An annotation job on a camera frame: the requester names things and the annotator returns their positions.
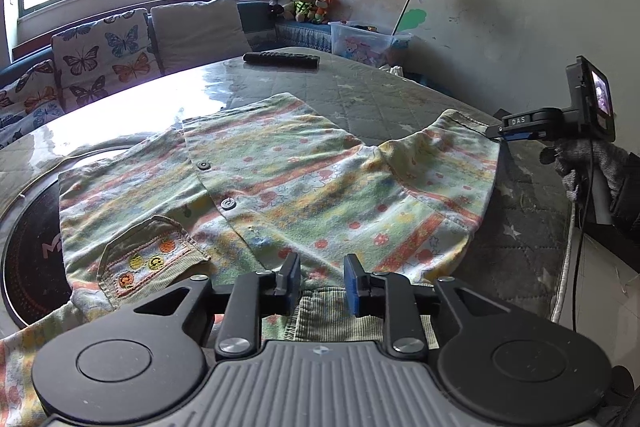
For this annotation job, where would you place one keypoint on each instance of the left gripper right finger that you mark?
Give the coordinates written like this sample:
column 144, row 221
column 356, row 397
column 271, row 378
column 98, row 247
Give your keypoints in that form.
column 496, row 360

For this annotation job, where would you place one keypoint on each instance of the round black induction cooktop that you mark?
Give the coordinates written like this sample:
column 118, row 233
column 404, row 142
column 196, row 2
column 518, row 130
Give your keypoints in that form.
column 33, row 280

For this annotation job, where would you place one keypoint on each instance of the grey quilted star tablecloth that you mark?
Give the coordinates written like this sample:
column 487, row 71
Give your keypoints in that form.
column 518, row 251

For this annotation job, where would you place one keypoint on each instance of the upright butterfly print cushion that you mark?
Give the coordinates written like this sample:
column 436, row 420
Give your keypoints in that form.
column 96, row 60

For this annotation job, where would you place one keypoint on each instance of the blue corner sofa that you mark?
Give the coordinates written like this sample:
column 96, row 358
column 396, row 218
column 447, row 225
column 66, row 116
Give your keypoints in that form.
column 263, row 33

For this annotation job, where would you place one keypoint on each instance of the low butterfly print cushion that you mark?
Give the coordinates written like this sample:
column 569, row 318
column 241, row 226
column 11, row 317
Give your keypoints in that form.
column 29, row 102

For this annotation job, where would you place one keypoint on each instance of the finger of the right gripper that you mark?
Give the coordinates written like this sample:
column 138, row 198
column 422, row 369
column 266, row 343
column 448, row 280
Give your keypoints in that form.
column 497, row 134

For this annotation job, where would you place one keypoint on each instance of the black remote control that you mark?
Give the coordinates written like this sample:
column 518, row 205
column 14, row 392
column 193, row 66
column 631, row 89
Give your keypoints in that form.
column 282, row 60

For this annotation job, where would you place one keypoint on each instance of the brown bear plush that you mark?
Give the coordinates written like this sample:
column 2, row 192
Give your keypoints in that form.
column 305, row 10

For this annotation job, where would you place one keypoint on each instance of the clear plastic storage box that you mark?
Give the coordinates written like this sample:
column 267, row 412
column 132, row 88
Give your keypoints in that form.
column 373, row 48

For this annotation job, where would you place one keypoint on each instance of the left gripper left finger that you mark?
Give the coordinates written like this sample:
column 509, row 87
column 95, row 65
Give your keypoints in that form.
column 151, row 361

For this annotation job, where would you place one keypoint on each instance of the floral children's pajama garment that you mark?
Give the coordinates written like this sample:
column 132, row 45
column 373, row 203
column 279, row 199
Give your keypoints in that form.
column 239, row 191

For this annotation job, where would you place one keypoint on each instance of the plain beige cushion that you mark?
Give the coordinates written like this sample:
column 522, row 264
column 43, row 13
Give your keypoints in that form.
column 192, row 34

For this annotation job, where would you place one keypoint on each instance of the orange fox plush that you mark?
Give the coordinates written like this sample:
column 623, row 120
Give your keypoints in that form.
column 321, row 14

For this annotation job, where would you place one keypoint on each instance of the black camera with screen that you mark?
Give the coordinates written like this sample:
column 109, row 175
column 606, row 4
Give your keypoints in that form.
column 592, row 111

